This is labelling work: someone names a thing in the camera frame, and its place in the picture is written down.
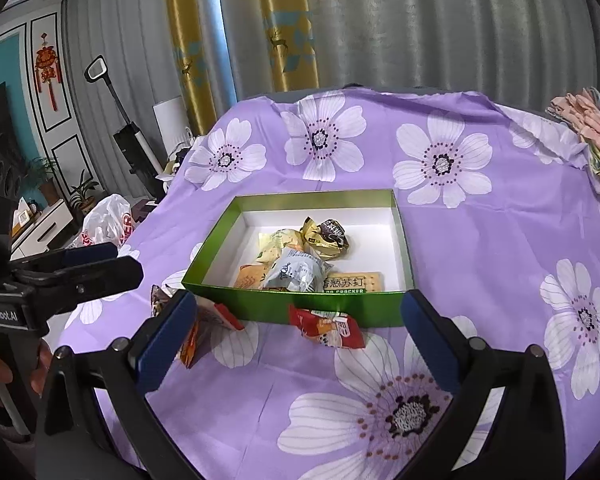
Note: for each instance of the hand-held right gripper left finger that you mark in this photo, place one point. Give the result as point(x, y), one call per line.
point(167, 340)

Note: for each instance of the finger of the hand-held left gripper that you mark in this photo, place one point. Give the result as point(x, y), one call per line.
point(105, 277)
point(90, 254)

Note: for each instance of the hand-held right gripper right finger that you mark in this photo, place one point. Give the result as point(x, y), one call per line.
point(430, 345)

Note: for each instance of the orange red-edged snack packet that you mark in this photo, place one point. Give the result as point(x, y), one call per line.
point(205, 320)

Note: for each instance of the green cracker packet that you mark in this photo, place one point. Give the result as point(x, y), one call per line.
point(355, 284)

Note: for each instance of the red snack packet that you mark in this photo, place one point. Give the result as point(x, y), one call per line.
point(325, 330)

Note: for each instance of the green cardboard box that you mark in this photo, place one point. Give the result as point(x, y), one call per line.
point(280, 309)

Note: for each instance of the white grey snack packet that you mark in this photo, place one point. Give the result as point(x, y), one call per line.
point(295, 270)

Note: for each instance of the yellow brown snack wrapper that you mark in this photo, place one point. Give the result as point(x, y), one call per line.
point(327, 237)

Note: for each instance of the person's left hand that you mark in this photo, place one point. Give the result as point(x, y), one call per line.
point(42, 362)

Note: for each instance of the white plastic bag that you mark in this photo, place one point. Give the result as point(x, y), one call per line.
point(105, 222)

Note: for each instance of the white television cabinet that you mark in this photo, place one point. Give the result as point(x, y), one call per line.
point(45, 230)

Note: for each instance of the potted green plant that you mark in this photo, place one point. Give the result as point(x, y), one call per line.
point(42, 177)
point(85, 192)

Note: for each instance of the purple floral cloth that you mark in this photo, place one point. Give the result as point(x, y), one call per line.
point(480, 260)

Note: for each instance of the black upright vacuum cleaner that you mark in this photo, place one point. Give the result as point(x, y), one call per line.
point(130, 145)

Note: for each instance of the clutter on side table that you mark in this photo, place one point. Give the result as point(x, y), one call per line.
point(177, 160)

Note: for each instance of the light yellow snack packet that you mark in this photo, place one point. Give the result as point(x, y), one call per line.
point(275, 245)

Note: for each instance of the white box appliance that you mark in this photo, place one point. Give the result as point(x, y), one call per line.
point(172, 125)

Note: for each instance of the sheer grey curtain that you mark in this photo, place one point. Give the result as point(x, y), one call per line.
point(125, 35)

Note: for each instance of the gold patterned curtain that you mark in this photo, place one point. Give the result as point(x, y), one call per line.
point(192, 45)
point(290, 35)

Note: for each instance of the stack of folded clothes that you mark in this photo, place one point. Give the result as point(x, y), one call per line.
point(592, 125)

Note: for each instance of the red knot wall ornament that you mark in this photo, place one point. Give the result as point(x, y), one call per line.
point(47, 67)

